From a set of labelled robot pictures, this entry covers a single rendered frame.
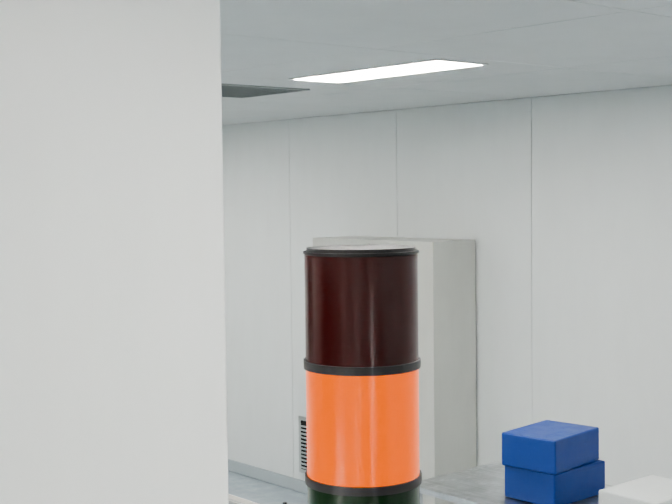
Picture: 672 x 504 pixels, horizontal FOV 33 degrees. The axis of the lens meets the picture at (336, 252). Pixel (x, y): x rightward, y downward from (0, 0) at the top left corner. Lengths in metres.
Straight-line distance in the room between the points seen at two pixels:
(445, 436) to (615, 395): 1.19
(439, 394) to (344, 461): 6.96
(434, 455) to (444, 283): 1.11
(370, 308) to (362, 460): 0.06
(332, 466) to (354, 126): 8.00
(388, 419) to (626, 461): 6.58
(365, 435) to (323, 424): 0.02
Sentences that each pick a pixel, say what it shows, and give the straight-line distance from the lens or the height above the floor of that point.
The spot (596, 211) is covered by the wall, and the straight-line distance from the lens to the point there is 6.99.
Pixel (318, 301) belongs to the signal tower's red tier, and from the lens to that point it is 0.48.
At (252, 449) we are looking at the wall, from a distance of 9.71.
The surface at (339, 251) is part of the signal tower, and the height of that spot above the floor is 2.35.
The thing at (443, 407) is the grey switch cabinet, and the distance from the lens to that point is 7.48.
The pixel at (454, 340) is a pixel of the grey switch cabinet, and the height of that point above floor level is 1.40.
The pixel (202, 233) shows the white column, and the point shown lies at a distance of 2.14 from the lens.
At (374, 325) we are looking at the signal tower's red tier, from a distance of 0.47.
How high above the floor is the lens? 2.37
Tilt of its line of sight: 3 degrees down
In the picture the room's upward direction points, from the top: 1 degrees counter-clockwise
